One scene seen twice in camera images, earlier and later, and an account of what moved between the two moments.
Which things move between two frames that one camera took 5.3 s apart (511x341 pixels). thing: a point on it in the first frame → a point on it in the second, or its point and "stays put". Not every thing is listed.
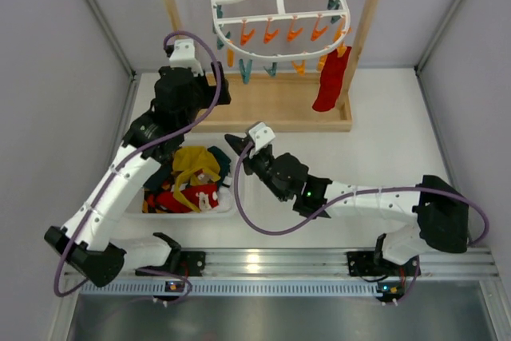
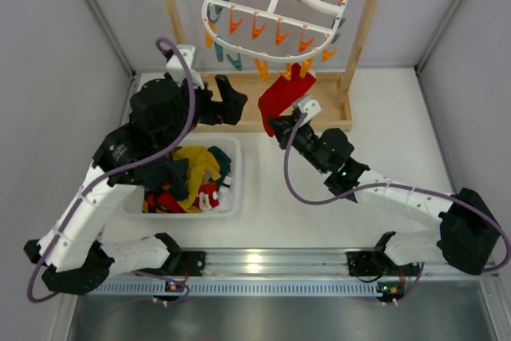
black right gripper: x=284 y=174 → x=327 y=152
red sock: x=332 y=74 → x=283 y=93
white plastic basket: x=232 y=146 stays put
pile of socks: x=193 y=179 stays put
